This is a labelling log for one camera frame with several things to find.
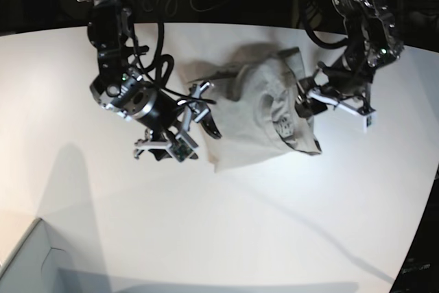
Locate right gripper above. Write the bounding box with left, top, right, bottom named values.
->
left=132, top=80, right=222, bottom=163

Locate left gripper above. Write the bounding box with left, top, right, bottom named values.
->
left=295, top=78, right=377, bottom=132

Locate beige t-shirt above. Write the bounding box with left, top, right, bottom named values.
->
left=182, top=43, right=322, bottom=172

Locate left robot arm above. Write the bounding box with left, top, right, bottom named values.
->
left=296, top=0, right=404, bottom=130

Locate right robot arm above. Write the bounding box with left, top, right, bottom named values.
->
left=78, top=0, right=221, bottom=163

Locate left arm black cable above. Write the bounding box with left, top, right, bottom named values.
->
left=296, top=0, right=349, bottom=50

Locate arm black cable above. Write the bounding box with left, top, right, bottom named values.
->
left=121, top=8, right=217, bottom=108
left=296, top=0, right=349, bottom=50

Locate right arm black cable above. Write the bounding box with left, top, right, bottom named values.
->
left=121, top=8, right=217, bottom=108

